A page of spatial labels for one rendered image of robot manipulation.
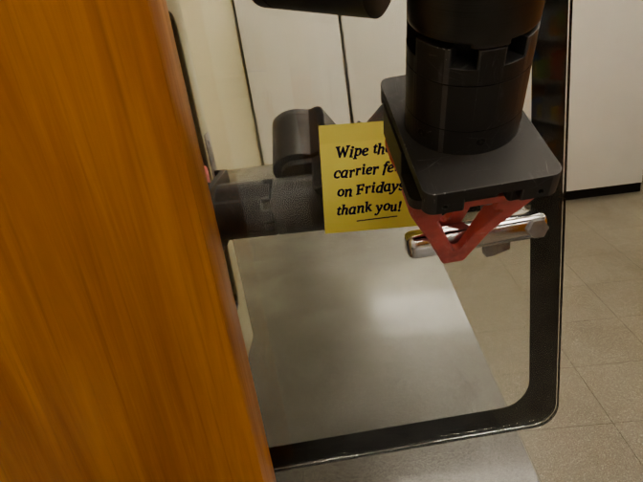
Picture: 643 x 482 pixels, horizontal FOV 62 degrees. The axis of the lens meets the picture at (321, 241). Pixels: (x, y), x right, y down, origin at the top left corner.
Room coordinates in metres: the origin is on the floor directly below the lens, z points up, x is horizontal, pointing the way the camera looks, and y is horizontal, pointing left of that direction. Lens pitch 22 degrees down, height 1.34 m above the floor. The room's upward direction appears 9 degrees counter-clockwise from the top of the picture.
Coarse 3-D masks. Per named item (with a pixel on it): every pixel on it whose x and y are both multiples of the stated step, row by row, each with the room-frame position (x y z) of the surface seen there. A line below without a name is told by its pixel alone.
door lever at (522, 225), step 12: (516, 216) 0.31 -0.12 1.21; (528, 216) 0.31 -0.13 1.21; (540, 216) 0.31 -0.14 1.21; (444, 228) 0.31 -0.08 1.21; (456, 228) 0.31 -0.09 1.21; (504, 228) 0.30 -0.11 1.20; (516, 228) 0.30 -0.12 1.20; (528, 228) 0.30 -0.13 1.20; (540, 228) 0.30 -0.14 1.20; (408, 240) 0.31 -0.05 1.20; (420, 240) 0.30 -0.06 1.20; (456, 240) 0.30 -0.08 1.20; (492, 240) 0.30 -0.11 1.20; (504, 240) 0.30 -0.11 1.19; (516, 240) 0.31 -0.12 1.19; (408, 252) 0.31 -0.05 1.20; (420, 252) 0.30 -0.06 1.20; (432, 252) 0.30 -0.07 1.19
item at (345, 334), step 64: (192, 0) 0.35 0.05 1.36; (192, 64) 0.35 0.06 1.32; (256, 64) 0.35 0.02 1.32; (320, 64) 0.35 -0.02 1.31; (384, 64) 0.35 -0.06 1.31; (256, 128) 0.35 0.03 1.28; (256, 192) 0.35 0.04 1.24; (320, 192) 0.35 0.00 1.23; (256, 256) 0.35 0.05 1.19; (320, 256) 0.35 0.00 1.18; (384, 256) 0.35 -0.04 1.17; (512, 256) 0.35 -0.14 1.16; (256, 320) 0.35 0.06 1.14; (320, 320) 0.35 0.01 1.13; (384, 320) 0.35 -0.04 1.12; (448, 320) 0.35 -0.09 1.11; (512, 320) 0.35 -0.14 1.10; (256, 384) 0.35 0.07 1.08; (320, 384) 0.35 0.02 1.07; (384, 384) 0.35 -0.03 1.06; (448, 384) 0.35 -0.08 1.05; (512, 384) 0.35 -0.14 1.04; (320, 448) 0.35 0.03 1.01; (384, 448) 0.35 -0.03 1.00
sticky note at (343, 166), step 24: (336, 144) 0.35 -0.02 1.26; (360, 144) 0.35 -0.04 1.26; (384, 144) 0.35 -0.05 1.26; (336, 168) 0.35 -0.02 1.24; (360, 168) 0.35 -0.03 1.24; (384, 168) 0.35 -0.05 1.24; (336, 192) 0.35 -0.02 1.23; (360, 192) 0.35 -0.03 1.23; (384, 192) 0.35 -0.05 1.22; (336, 216) 0.35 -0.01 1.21; (360, 216) 0.35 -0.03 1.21; (384, 216) 0.35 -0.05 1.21; (408, 216) 0.35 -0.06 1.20
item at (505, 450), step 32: (448, 448) 0.40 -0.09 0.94; (480, 448) 0.39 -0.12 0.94; (512, 448) 0.39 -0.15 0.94; (288, 480) 0.39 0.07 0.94; (320, 480) 0.38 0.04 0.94; (352, 480) 0.38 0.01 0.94; (384, 480) 0.37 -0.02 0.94; (416, 480) 0.36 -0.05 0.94; (448, 480) 0.36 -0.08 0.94; (480, 480) 0.35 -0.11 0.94; (512, 480) 0.35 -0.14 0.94
